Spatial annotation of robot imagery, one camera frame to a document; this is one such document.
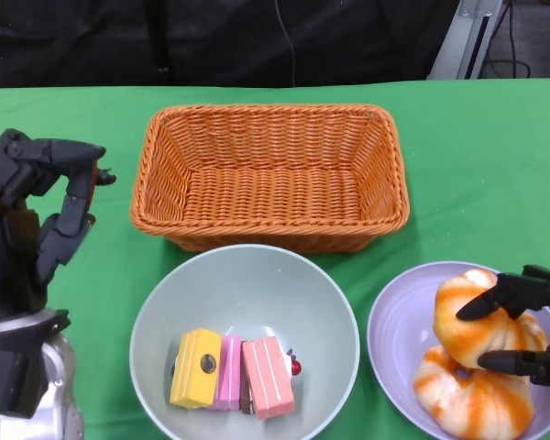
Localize round pumpkin shaped bread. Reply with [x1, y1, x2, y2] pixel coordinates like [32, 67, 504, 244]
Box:
[433, 269, 550, 370]

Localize grey metal bowl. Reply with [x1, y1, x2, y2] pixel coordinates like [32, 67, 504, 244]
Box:
[127, 244, 362, 440]

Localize white round plate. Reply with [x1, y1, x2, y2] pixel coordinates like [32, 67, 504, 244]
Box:
[366, 260, 550, 440]

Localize yellow cake block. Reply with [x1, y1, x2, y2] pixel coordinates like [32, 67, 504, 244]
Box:
[169, 328, 224, 408]

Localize thin black hanging cable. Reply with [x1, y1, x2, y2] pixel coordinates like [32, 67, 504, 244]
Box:
[272, 0, 299, 87]

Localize black floor cables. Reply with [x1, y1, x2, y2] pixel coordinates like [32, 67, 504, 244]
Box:
[483, 0, 533, 79]

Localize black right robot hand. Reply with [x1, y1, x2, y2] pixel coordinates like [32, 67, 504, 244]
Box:
[456, 264, 550, 390]

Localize dark brown chocolate cake slice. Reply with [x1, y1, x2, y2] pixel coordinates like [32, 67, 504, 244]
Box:
[238, 341, 257, 416]

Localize grey aluminium frame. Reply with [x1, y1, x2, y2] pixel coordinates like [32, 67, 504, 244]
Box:
[426, 0, 505, 82]

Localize red brown cake slice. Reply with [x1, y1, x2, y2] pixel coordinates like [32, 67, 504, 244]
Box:
[241, 335, 303, 421]

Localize long orange striped bread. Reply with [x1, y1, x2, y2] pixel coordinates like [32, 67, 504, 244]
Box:
[412, 346, 536, 439]

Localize orange wicker basket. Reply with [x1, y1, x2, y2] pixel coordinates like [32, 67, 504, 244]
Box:
[128, 104, 412, 254]

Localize green tablecloth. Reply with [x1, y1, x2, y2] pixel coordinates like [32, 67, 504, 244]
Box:
[0, 76, 550, 440]

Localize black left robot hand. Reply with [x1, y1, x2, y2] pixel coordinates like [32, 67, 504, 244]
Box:
[0, 128, 117, 325]

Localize black backdrop curtain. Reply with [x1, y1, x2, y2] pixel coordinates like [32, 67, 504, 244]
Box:
[0, 0, 462, 88]

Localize pink cake slice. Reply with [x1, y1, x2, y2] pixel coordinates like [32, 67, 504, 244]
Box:
[210, 335, 243, 412]

